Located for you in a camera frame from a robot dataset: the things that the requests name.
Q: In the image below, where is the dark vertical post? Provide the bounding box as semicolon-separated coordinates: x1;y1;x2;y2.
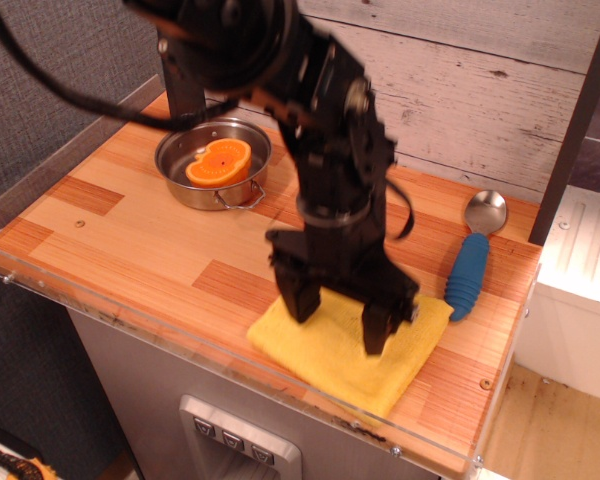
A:
528;37;600;246

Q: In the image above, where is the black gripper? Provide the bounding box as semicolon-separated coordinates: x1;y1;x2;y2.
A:
266;199;419;355

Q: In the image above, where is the blue handled metal spoon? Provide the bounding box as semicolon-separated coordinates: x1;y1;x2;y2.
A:
444;190;508;322

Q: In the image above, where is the silver button panel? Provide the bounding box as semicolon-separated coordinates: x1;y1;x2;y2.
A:
179;395;303;479

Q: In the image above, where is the clear acrylic table guard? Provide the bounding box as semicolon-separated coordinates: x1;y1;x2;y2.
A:
0;251;535;479

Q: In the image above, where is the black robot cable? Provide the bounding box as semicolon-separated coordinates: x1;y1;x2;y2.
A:
0;0;241;132

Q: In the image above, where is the yellow cloth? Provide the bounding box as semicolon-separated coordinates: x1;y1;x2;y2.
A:
247;289;453;421

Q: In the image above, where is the orange half toy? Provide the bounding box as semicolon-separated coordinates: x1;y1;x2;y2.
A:
185;138;252;188

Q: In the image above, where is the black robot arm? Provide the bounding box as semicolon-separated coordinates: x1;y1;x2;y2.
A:
131;1;419;355

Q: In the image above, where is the small steel pot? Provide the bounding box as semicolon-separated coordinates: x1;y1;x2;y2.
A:
155;118;273;211

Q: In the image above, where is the orange object bottom left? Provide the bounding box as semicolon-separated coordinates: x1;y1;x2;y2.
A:
6;458;59;480

